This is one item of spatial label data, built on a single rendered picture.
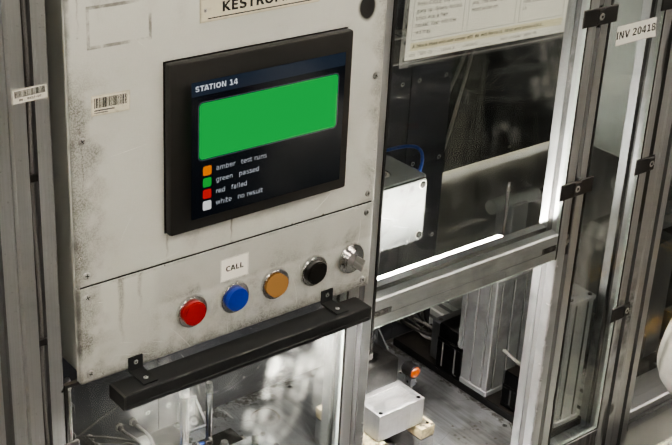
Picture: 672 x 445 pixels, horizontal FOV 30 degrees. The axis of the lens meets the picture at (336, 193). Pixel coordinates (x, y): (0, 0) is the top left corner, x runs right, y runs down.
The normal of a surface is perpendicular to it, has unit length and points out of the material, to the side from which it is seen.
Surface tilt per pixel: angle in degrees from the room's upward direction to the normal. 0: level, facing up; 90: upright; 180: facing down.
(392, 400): 0
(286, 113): 90
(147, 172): 90
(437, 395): 0
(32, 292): 90
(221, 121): 90
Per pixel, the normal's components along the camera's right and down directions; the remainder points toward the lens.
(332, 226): 0.63, 0.35
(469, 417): 0.05, -0.91
